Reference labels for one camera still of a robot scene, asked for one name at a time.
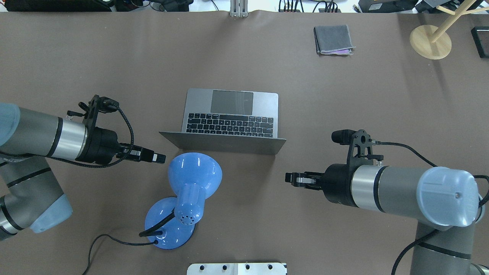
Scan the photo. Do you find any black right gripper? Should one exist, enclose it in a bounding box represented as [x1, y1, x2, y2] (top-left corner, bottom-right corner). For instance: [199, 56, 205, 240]
[285, 164, 357, 207]

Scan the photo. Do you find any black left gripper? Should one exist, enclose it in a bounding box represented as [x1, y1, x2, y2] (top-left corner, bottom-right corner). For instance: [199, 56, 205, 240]
[76, 127, 166, 165]

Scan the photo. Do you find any grey laptop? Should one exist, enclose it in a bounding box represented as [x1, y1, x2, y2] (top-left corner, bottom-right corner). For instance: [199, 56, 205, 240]
[161, 88, 286, 155]

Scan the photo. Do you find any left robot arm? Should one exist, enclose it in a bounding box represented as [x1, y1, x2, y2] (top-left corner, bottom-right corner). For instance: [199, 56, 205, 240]
[1, 96, 166, 240]

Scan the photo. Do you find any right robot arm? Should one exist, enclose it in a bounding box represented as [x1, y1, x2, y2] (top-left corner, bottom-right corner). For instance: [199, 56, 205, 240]
[285, 164, 488, 275]

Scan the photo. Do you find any blue desk lamp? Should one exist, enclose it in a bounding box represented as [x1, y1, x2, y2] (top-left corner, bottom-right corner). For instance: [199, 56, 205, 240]
[139, 152, 222, 249]

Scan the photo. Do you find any folded grey cloth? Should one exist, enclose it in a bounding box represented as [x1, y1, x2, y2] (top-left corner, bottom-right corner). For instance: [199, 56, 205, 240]
[313, 25, 355, 56]

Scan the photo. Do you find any wooden mug stand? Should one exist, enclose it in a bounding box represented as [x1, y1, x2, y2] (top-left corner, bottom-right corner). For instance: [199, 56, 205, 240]
[409, 0, 489, 60]

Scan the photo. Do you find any black tray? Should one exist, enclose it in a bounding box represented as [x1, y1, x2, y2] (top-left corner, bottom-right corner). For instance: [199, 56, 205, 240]
[470, 26, 489, 58]

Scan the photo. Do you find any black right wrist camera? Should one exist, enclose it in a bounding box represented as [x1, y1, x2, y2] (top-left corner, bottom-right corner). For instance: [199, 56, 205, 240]
[331, 130, 384, 168]

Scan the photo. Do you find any black lamp cable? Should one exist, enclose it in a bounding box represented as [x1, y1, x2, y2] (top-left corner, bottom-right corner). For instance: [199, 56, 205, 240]
[82, 234, 159, 275]

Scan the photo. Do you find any white camera pillar base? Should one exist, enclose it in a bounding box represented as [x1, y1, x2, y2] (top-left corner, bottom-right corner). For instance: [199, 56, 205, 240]
[186, 262, 288, 275]

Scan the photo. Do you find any aluminium frame post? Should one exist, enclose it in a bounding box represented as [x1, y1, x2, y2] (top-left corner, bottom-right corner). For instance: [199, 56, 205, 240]
[230, 0, 248, 18]

